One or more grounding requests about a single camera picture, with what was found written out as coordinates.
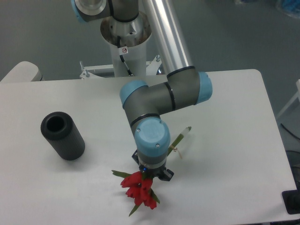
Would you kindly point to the white rounded chair back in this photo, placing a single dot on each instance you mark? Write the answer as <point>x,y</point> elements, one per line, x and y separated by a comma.
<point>23,72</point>

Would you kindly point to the white pedestal base frame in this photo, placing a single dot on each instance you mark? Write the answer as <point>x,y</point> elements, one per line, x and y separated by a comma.
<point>154,67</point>

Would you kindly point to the red tulip bouquet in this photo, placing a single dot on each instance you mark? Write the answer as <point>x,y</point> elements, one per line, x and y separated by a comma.
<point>139,190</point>

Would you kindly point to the black device at table edge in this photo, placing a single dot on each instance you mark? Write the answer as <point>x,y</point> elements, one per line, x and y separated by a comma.
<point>292,201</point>

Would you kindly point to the black ribbed cylindrical vase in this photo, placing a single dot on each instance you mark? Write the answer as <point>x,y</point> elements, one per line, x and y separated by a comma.
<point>59,129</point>

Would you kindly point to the white frame at right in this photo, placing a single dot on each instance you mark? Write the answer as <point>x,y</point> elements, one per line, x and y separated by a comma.
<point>291,105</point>

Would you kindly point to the blue patterned object top right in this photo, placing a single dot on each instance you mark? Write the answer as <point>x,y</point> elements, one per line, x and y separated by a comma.
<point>289,7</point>

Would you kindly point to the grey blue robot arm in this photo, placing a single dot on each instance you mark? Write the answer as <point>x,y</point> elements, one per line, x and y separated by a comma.
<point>144,104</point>

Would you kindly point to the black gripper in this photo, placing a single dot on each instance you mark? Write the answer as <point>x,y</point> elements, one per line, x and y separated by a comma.
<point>161,172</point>

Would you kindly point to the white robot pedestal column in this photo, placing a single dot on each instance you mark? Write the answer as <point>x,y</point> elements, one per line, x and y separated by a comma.
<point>127,42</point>

